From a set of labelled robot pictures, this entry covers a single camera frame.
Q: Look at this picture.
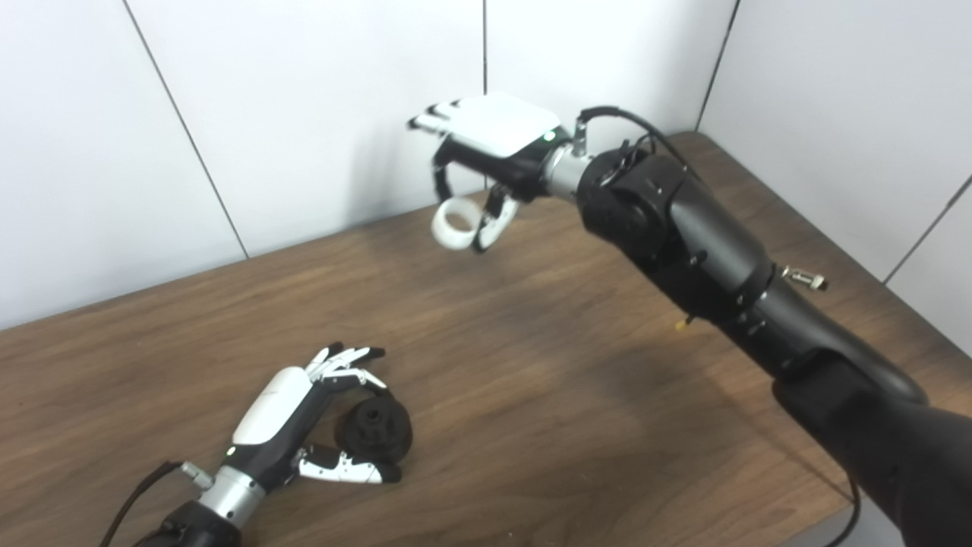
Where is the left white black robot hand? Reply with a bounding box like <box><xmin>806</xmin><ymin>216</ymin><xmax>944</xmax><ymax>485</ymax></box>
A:
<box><xmin>220</xmin><ymin>342</ymin><xmax>403</xmax><ymax>491</ymax></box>

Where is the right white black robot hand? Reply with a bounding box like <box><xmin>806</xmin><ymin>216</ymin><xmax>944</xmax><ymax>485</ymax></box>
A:
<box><xmin>408</xmin><ymin>91</ymin><xmax>572</xmax><ymax>255</ymax></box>

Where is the round black part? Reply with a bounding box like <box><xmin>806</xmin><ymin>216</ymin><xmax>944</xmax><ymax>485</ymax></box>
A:
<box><xmin>336</xmin><ymin>395</ymin><xmax>414</xmax><ymax>462</ymax></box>

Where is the white ring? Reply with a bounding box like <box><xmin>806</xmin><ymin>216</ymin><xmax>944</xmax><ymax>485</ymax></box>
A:
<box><xmin>431</xmin><ymin>196</ymin><xmax>484</xmax><ymax>252</ymax></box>

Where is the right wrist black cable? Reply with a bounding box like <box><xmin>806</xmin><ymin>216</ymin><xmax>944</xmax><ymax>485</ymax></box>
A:
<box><xmin>576</xmin><ymin>106</ymin><xmax>830</xmax><ymax>293</ymax></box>

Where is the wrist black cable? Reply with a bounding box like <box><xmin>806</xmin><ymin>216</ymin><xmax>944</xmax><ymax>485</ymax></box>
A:
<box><xmin>99</xmin><ymin>460</ymin><xmax>215</xmax><ymax>547</ymax></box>
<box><xmin>576</xmin><ymin>106</ymin><xmax>830</xmax><ymax>293</ymax></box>

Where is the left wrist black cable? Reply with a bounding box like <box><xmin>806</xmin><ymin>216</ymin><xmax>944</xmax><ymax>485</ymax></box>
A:
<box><xmin>99</xmin><ymin>460</ymin><xmax>215</xmax><ymax>547</ymax></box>

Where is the black cable below table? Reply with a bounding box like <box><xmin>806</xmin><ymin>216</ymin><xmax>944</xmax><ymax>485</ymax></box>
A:
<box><xmin>828</xmin><ymin>475</ymin><xmax>863</xmax><ymax>547</ymax></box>

